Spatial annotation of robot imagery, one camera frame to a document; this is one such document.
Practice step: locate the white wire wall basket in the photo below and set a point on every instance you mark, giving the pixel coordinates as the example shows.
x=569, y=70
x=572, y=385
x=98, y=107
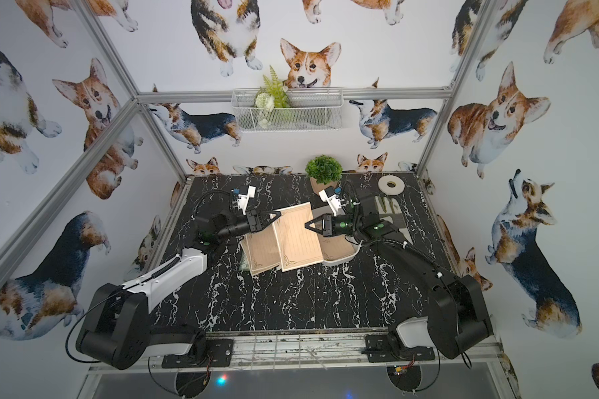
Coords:
x=311, y=110

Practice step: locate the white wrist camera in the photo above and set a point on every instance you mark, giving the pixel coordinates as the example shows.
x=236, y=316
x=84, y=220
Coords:
x=331, y=196
x=241, y=197

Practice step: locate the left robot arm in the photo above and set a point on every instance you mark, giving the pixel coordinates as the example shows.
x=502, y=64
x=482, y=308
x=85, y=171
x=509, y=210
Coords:
x=117, y=329

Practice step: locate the white tape roll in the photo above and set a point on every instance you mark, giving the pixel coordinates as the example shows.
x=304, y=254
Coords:
x=391, y=185

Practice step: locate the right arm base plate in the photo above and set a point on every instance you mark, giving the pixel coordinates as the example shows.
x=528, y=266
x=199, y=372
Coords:
x=388, y=348

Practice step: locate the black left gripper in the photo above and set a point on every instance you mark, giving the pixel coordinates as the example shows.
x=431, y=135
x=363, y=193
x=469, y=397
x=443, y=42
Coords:
x=259, y=222

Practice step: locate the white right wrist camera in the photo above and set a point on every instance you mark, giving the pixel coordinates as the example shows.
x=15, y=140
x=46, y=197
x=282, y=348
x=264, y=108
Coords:
x=331, y=196

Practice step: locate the artificial fern and flower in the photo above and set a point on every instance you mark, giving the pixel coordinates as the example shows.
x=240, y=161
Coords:
x=272, y=101

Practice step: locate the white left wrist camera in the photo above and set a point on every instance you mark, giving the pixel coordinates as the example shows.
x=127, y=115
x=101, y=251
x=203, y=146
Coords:
x=241, y=197

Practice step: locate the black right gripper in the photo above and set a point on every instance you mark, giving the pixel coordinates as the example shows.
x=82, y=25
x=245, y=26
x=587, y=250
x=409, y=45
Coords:
x=328, y=229

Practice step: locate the white storage box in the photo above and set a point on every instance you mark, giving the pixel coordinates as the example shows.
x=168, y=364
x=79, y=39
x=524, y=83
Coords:
x=337, y=250

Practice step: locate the tan stationery paper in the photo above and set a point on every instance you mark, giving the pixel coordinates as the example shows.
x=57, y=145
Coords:
x=298, y=247
x=261, y=251

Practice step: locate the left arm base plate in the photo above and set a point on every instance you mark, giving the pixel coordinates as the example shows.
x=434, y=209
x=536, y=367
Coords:
x=213, y=353

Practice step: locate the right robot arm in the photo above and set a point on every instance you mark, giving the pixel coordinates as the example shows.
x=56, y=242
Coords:
x=455, y=317

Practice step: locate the potted green plant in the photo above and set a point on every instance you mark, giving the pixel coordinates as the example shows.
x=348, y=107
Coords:
x=324, y=172

